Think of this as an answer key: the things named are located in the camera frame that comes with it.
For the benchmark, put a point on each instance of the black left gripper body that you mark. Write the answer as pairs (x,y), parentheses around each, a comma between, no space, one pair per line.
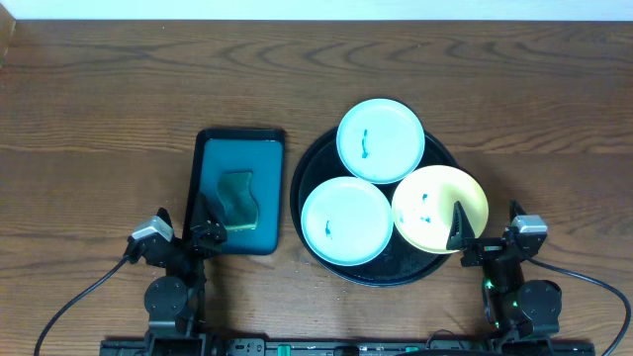
(183,245)

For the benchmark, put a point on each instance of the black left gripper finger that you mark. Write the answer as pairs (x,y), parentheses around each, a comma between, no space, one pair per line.
(216,212)
(202,218)

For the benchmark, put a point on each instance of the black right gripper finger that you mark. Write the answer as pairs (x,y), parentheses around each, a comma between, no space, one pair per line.
(515,210)
(461,234)

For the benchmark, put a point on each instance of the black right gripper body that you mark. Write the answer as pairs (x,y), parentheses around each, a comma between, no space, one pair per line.
(484,252)

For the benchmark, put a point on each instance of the green yellow sponge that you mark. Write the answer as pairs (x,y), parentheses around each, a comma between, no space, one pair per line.
(234,194)

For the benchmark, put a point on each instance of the yellow plate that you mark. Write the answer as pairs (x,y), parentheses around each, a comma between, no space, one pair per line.
(423,206)

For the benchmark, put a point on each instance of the light blue plate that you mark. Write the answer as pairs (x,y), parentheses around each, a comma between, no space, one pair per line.
(380,140)
(347,221)

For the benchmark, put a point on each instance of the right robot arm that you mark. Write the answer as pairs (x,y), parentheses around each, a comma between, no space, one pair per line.
(519,309)

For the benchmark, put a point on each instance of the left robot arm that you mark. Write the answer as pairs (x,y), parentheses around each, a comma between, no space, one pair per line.
(175,302)

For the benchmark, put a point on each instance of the black rectangular water tray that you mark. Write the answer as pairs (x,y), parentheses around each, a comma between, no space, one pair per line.
(259,151)

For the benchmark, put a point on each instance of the round black tray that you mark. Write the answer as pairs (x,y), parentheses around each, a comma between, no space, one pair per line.
(398,264)

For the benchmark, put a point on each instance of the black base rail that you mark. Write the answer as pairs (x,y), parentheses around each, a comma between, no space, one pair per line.
(261,347)

